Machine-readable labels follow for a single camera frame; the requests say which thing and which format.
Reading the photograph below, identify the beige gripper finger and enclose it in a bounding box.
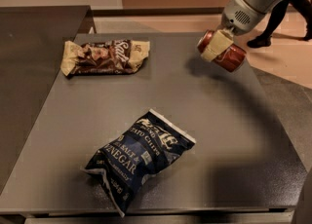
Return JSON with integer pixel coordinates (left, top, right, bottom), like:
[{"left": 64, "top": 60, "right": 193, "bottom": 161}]
[{"left": 200, "top": 29, "right": 234, "bottom": 61}]

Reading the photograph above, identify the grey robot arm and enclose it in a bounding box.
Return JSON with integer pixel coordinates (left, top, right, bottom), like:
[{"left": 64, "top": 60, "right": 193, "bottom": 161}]
[{"left": 198, "top": 0, "right": 283, "bottom": 61}]

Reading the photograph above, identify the brown chip bag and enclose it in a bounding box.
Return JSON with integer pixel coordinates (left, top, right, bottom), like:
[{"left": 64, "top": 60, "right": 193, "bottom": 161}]
[{"left": 60, "top": 39, "right": 150, "bottom": 77}]

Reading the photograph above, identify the blue salt vinegar chip bag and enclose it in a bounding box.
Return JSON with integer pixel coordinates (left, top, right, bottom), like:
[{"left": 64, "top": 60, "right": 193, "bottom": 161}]
[{"left": 83, "top": 109, "right": 196, "bottom": 216}]

